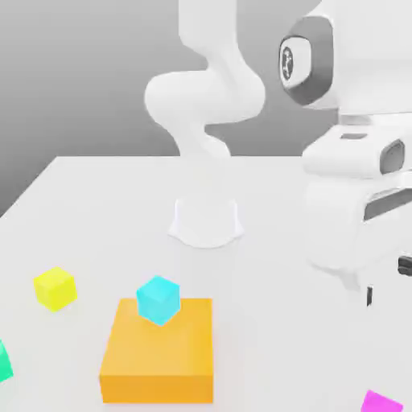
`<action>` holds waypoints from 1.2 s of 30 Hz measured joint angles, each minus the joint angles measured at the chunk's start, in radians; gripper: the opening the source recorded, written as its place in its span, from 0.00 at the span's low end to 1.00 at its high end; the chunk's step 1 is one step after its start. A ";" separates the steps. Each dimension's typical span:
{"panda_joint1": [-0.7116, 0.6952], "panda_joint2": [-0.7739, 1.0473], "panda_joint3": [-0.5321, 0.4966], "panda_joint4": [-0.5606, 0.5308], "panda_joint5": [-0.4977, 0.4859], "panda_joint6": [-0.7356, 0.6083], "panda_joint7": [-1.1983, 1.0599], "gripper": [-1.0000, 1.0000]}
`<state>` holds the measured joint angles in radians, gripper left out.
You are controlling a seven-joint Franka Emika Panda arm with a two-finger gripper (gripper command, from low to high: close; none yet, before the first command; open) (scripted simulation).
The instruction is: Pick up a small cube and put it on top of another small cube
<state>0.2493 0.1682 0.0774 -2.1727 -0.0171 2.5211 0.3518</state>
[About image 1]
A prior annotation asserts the small magenta cube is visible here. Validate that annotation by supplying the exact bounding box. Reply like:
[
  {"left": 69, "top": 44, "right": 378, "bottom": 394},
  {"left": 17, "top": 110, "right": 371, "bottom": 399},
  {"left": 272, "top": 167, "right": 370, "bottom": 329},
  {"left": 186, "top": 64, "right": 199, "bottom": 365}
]
[{"left": 360, "top": 389, "right": 405, "bottom": 412}]

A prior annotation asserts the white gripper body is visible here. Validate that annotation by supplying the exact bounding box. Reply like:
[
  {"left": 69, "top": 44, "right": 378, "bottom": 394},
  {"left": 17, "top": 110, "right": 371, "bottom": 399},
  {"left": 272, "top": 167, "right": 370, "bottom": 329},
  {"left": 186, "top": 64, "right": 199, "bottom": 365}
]
[{"left": 304, "top": 175, "right": 412, "bottom": 292}]

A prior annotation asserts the small green cube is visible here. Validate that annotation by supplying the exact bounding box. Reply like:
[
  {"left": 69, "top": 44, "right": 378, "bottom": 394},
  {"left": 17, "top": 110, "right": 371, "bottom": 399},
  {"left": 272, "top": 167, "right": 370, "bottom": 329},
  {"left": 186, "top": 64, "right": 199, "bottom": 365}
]
[{"left": 0, "top": 339, "right": 14, "bottom": 384}]

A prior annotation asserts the small yellow cube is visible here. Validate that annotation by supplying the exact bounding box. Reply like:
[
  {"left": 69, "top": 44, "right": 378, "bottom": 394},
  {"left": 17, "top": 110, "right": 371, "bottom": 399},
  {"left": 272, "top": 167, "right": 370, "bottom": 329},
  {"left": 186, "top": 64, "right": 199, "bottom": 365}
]
[{"left": 33, "top": 266, "right": 79, "bottom": 314}]

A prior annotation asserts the large orange box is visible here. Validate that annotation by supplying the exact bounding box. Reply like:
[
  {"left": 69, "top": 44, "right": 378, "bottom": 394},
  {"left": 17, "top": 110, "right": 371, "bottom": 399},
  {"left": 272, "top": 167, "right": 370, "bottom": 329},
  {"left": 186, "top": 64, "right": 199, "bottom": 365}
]
[{"left": 98, "top": 297, "right": 214, "bottom": 405}]

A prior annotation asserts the small cyan cube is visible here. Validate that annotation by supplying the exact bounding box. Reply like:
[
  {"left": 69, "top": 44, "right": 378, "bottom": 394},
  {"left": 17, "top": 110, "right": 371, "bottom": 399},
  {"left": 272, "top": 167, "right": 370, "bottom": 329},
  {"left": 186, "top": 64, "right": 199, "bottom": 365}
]
[{"left": 135, "top": 274, "right": 182, "bottom": 327}]

